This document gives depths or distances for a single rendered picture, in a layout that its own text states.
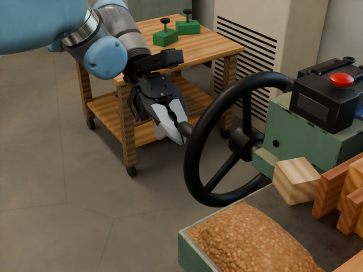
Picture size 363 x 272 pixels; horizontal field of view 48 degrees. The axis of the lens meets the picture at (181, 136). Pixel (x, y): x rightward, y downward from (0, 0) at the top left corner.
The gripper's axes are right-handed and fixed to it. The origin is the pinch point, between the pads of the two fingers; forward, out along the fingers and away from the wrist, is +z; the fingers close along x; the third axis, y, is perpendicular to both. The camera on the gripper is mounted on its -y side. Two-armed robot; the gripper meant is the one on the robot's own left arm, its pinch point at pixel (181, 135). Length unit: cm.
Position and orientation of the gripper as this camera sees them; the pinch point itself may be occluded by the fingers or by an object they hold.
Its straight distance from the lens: 75.6
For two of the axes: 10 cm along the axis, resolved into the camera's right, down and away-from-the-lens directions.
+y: -3.4, 5.1, 7.9
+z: 4.4, 8.3, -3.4
